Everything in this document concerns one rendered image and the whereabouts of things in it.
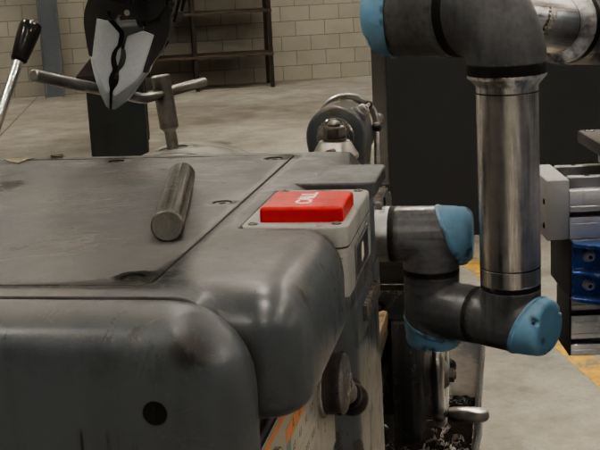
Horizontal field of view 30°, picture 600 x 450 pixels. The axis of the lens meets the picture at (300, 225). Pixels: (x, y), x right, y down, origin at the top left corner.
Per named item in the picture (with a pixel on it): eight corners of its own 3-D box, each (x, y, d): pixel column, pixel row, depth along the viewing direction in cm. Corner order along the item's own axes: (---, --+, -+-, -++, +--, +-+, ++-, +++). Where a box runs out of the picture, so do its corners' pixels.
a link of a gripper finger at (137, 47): (153, 110, 121) (171, 27, 118) (135, 118, 115) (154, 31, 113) (125, 102, 121) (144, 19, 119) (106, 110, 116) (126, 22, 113)
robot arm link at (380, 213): (387, 268, 147) (385, 207, 146) (353, 268, 148) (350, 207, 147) (394, 254, 155) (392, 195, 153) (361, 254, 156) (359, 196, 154)
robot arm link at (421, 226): (471, 275, 145) (470, 211, 143) (387, 274, 147) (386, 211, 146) (474, 260, 153) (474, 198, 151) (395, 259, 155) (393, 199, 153)
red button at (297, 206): (343, 234, 79) (342, 205, 78) (260, 235, 80) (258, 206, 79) (354, 215, 85) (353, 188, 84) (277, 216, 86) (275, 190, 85)
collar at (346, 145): (355, 162, 185) (354, 144, 184) (308, 162, 186) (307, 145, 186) (362, 154, 192) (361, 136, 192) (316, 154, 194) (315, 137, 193)
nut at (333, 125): (345, 142, 186) (344, 120, 186) (320, 142, 187) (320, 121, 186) (347, 138, 190) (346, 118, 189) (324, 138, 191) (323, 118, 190)
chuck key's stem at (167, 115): (173, 171, 133) (156, 74, 130) (189, 170, 132) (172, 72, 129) (164, 175, 131) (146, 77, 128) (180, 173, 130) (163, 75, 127)
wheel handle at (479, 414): (489, 426, 186) (488, 410, 185) (441, 424, 187) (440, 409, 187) (489, 419, 189) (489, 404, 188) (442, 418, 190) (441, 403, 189)
